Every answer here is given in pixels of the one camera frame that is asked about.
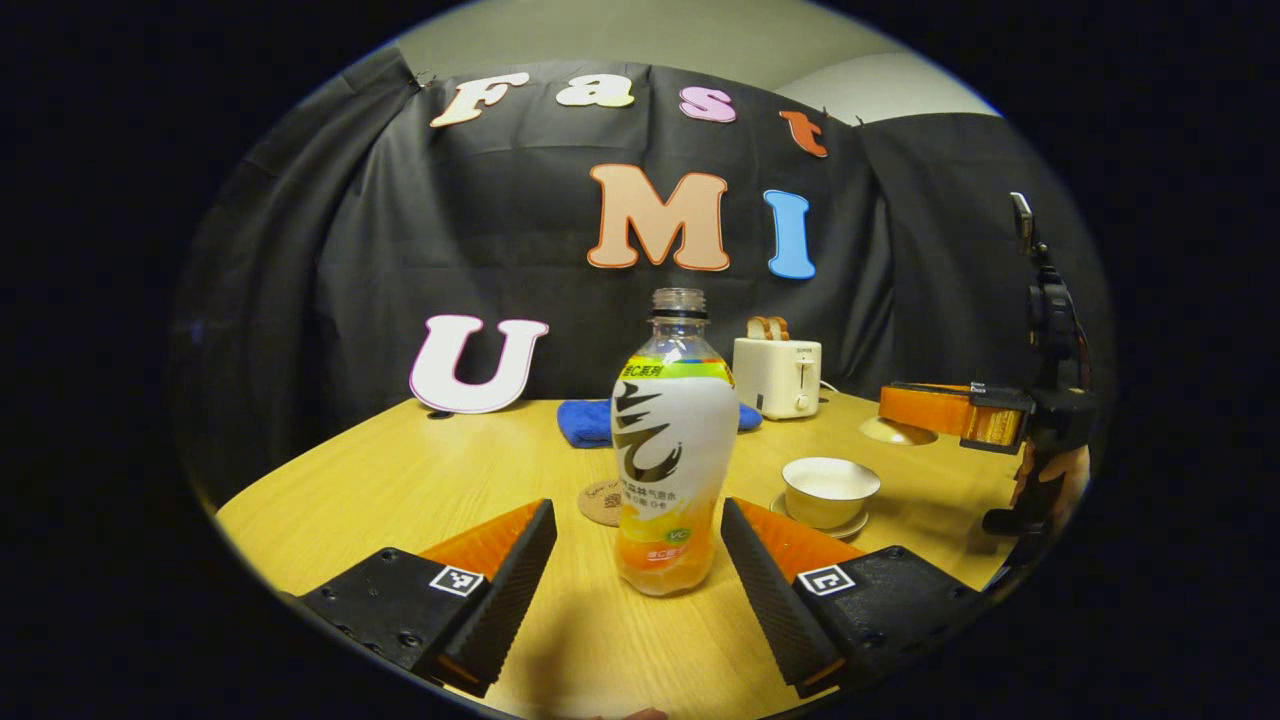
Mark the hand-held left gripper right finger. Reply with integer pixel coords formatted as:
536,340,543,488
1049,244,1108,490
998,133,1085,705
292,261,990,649
720,497,986,699

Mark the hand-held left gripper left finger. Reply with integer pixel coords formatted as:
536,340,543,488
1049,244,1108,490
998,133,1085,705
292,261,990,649
300,498,558,699

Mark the white teacup lid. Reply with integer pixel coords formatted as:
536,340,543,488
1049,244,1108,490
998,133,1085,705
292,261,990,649
860,415,939,447

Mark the white teacup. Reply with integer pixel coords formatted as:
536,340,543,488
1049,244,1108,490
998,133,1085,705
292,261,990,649
782,457,882,531

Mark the round cork coaster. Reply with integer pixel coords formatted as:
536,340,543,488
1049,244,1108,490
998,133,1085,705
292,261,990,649
578,478,626,528

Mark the white orange water bottle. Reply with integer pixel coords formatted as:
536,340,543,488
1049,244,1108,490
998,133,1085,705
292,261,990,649
610,288,741,598

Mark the white saucer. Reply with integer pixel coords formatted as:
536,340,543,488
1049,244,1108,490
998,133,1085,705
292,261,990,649
770,490,871,541

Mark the white toaster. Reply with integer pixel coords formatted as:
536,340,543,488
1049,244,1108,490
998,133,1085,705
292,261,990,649
733,337,823,421

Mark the blue towel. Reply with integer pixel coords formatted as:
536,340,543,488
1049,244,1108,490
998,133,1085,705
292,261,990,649
557,398,763,449

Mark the black backdrop cloth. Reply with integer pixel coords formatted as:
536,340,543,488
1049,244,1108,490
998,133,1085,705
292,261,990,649
170,45,1111,511

